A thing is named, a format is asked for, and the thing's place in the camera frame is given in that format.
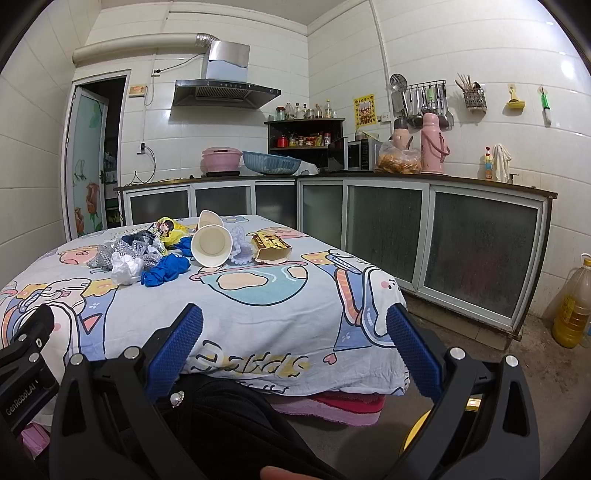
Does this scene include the blue glove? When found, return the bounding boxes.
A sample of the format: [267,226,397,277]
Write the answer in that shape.
[172,236,192,257]
[140,254,190,287]

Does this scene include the white tissue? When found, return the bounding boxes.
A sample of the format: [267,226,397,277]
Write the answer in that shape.
[111,252,144,285]

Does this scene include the grey mesh foam net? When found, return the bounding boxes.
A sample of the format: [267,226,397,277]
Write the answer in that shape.
[86,241,121,271]

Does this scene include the white paper cup orange dots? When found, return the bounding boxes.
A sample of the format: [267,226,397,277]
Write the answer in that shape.
[190,224,232,268]

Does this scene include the blue snack wrapper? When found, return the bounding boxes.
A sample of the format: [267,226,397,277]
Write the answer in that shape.
[121,230,155,246]

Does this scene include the yellow cartoon snack bag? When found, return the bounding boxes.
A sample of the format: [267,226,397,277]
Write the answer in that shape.
[148,217,191,249]

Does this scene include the pale purple foam net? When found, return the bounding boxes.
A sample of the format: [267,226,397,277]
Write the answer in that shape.
[228,225,254,266]

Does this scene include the gold brown paper box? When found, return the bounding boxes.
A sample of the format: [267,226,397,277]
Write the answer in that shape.
[252,231,293,265]

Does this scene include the yellow rimmed trash bin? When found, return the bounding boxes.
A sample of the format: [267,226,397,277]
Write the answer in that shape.
[400,396,482,453]

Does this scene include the kitchen counter cabinet glass doors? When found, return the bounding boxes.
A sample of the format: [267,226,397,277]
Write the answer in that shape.
[118,172,556,338]

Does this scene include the person's right hand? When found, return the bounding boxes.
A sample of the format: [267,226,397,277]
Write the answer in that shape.
[260,466,318,480]

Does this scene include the pink folded blanket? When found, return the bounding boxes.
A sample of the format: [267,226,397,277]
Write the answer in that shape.
[266,392,386,427]

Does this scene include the cartoon printed tablecloth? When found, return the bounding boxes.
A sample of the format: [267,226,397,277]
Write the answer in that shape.
[1,215,410,398]

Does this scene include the large cooking oil jug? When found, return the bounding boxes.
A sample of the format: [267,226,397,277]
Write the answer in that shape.
[552,253,591,349]

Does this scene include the plastic bag of bread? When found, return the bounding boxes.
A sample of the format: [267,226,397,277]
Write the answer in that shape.
[376,142,422,175]

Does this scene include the pink thermos flask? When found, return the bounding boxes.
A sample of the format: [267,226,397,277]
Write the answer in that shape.
[391,117,413,150]
[421,112,451,174]

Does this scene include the dish soap bottle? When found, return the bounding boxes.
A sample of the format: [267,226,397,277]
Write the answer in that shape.
[484,146,494,180]

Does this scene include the pink rice cooker pot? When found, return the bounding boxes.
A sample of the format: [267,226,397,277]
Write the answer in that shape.
[200,147,242,175]

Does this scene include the microwave oven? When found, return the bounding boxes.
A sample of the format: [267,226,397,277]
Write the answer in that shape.
[346,138,382,171]

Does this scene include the white hanging cloth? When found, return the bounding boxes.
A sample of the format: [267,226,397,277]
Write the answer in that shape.
[492,143,512,183]

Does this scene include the blue plastic basket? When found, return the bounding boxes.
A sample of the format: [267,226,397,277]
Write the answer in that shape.
[242,151,301,176]

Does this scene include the black spice shelf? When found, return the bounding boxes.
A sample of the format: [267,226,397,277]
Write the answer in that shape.
[264,118,348,172]

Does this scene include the flower painted door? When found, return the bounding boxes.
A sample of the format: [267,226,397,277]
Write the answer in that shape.
[63,86,108,239]

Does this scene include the chopstick holder basket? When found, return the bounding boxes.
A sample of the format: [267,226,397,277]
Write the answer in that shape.
[456,73,488,112]

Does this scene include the steel range hood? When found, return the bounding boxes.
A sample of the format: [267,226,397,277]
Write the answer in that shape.
[172,40,280,110]

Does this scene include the yellow wall poster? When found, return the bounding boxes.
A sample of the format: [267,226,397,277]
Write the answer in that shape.
[353,94,378,129]

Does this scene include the wall utensil rack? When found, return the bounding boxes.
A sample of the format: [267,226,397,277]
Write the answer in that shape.
[389,73,455,130]

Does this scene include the yellow wall scoop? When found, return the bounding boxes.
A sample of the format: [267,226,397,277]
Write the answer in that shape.
[506,84,526,111]

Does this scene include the green handled brush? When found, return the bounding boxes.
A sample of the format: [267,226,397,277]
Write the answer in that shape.
[539,86,552,127]

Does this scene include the white exhaust duct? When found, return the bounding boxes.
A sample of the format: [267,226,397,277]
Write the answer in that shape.
[72,33,218,65]

